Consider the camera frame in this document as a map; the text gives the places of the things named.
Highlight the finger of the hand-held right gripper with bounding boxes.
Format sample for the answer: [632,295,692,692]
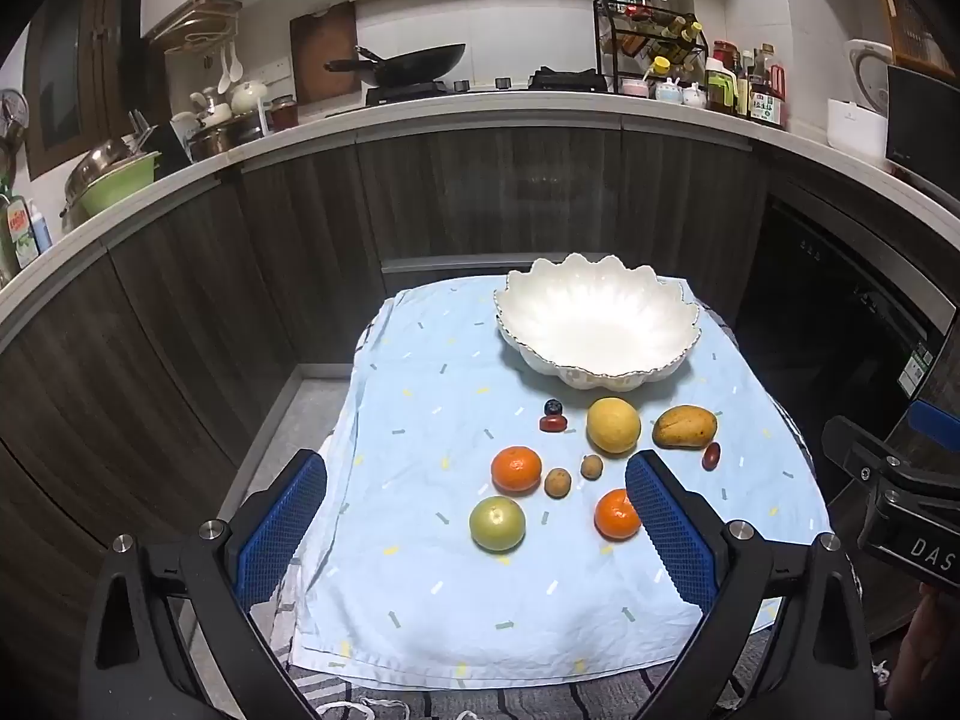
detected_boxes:
[821,416,931,502]
[904,399,960,458]

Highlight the white teapot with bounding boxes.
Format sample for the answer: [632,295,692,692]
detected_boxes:
[229,80,269,117]

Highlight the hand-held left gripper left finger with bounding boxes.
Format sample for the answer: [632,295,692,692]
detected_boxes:
[79,448,329,720]

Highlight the green oil bottle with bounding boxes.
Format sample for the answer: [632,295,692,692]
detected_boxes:
[703,56,740,115]

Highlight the white hanging ladles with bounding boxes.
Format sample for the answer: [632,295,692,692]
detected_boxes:
[217,37,245,91]

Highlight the green dish soap bottle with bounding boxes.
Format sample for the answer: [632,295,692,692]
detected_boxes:
[4,195,40,271]

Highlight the person's right hand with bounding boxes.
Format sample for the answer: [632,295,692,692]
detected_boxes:
[889,589,960,720]

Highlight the black gas stove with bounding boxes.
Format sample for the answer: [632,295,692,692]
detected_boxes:
[365,69,610,107]

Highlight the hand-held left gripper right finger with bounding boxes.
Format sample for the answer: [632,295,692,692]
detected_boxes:
[624,450,878,720]

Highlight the white scalloped ceramic bowl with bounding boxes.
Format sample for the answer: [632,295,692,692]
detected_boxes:
[493,253,702,391]

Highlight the ribbed glass wall cabinet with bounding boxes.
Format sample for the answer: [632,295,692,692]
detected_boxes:
[874,0,938,68]

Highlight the yellow mango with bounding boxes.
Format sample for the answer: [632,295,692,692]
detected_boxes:
[652,405,717,450]

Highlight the dark brown framed door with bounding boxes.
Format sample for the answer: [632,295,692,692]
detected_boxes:
[22,0,147,181]

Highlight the black microwave oven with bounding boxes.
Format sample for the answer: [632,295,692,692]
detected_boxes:
[885,64,960,188]

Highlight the orange tangerine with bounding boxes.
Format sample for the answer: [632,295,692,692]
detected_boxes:
[594,488,643,542]
[490,446,543,496]

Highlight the black wire spice rack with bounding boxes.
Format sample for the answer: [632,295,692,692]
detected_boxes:
[592,0,710,95]

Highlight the steel cooking pot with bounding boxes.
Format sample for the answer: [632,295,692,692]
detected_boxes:
[187,116,263,162]

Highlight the black knife block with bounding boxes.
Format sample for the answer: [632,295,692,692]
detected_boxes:
[127,109,188,181]

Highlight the dark sauce bottle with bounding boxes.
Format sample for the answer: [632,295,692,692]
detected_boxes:
[741,49,766,117]

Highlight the light blue confetti cloth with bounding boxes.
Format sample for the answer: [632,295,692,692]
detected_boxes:
[289,276,833,691]

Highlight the large yellow citrus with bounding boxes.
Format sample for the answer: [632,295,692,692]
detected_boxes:
[586,397,643,456]

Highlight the wooden hanging rack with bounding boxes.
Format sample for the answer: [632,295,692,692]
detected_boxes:
[161,0,242,55]

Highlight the green plastic basin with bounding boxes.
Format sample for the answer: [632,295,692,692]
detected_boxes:
[75,151,163,217]

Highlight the black built-in dishwasher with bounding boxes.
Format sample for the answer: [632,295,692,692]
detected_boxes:
[739,195,953,421]

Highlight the black wok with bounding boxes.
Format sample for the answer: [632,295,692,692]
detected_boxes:
[324,43,467,89]

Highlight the dark wood base cabinet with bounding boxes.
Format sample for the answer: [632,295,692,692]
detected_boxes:
[0,120,773,616]

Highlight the steel mixing bowl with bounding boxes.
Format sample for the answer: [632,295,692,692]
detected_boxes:
[60,136,140,233]

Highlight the wooden cutting board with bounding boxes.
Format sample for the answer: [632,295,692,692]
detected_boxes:
[289,1,359,106]

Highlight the green apple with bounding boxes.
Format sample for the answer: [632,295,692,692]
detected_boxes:
[469,496,526,554]

